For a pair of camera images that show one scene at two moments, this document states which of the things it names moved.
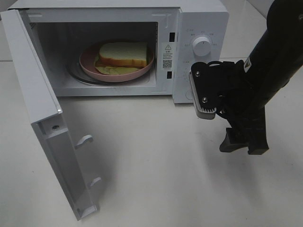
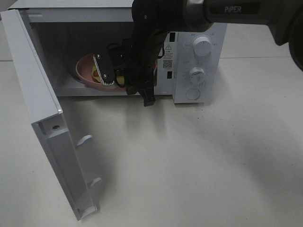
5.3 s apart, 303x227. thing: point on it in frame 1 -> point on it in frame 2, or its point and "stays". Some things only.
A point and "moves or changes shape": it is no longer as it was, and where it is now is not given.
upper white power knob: x=201 y=46 stays
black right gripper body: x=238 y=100 -> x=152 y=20
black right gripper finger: x=228 y=145 -> x=131 y=90
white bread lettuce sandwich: x=117 y=57 moves or changes shape
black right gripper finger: x=258 y=144 -> x=147 y=94
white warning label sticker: x=167 y=56 stays
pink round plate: x=88 y=57 moves or changes shape
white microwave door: x=45 y=114 stays
